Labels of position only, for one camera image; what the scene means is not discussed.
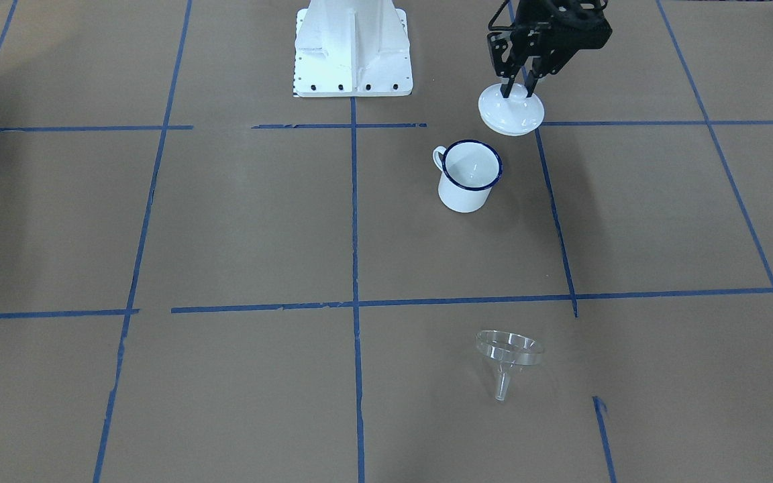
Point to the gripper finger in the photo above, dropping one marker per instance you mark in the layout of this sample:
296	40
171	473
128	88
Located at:
508	84
533	82

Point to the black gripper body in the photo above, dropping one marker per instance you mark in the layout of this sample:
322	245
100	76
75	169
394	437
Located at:
502	49

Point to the clear plastic funnel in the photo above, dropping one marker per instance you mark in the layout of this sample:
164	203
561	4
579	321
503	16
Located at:
510	353

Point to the white enamel cup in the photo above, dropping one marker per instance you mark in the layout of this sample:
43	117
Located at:
469	170

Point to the white camera pillar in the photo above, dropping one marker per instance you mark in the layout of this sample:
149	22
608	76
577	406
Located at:
352	48

